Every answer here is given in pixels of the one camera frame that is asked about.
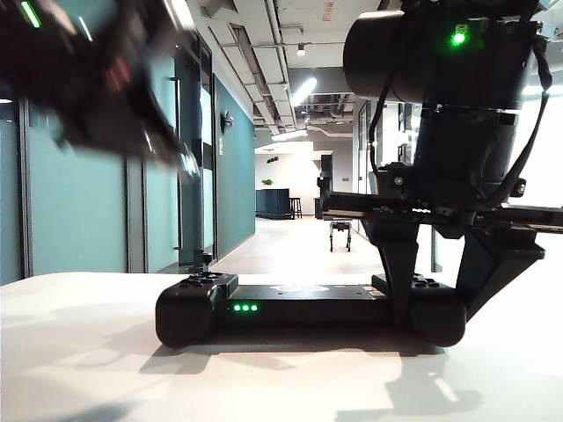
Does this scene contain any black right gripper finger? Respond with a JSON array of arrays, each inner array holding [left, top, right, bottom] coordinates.
[[366, 218, 422, 330], [457, 227, 547, 323]]

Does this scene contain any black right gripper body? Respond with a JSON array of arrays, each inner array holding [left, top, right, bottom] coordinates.
[[318, 191, 563, 239]]

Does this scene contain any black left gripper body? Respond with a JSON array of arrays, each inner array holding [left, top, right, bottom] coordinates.
[[26, 0, 156, 156]]

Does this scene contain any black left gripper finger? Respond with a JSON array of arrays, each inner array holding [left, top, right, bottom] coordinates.
[[143, 86, 201, 182]]

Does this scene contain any black remote controller with joysticks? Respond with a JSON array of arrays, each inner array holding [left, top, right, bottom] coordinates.
[[155, 250, 467, 349]]

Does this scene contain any black quadruped robot dog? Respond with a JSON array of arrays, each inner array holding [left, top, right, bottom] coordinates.
[[328, 221, 353, 253]]

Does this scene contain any tall black machine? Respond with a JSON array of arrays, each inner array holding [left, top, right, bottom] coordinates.
[[317, 154, 334, 197]]

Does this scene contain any dark counter with white top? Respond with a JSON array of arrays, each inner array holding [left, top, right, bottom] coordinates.
[[254, 186, 291, 221]]

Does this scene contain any long linear ceiling light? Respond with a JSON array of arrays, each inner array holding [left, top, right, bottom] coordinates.
[[289, 77, 318, 107], [271, 128, 309, 142]]

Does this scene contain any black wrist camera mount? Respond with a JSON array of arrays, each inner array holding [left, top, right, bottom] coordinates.
[[378, 161, 418, 197]]

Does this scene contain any vertical black door handle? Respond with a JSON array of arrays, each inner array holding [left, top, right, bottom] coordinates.
[[169, 76, 182, 252]]

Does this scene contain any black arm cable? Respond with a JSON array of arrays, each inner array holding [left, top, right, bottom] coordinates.
[[494, 25, 554, 204], [368, 74, 398, 177]]

